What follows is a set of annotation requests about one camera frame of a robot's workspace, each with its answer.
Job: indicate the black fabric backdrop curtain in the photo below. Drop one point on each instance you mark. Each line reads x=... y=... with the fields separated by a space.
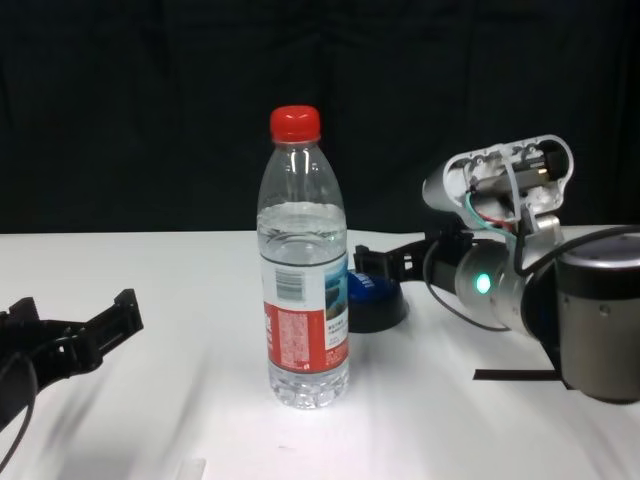
x=150 y=100

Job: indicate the long black T tape mark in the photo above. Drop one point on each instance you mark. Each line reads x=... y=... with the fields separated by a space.
x=510 y=375

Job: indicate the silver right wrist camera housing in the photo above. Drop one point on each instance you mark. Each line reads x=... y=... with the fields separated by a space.
x=500 y=180

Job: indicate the blue round push button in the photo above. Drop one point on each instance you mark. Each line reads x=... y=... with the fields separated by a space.
x=380 y=305

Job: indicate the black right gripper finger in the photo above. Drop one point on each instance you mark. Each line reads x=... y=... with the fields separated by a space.
x=380 y=262

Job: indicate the clear red-capped water bottle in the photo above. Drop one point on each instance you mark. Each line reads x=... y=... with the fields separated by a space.
x=302 y=300

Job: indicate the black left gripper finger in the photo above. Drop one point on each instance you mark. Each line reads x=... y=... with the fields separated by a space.
x=20 y=312
x=111 y=327

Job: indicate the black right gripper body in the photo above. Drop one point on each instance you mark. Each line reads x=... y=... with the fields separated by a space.
x=440 y=260

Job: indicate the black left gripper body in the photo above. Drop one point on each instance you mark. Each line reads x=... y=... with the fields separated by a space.
x=30 y=342

